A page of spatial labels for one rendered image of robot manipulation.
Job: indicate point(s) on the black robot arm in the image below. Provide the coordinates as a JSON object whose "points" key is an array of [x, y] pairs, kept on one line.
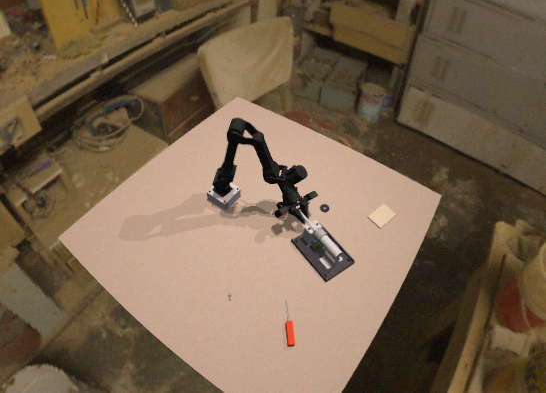
{"points": [[271, 170]]}

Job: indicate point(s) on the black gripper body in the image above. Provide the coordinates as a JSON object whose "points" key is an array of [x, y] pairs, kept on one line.
{"points": [[292, 196]]}

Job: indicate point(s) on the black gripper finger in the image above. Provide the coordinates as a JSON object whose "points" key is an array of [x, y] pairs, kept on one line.
{"points": [[298, 215], [305, 209]]}

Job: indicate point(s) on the beige flat square plate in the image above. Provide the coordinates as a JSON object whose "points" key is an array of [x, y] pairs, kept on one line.
{"points": [[381, 215]]}

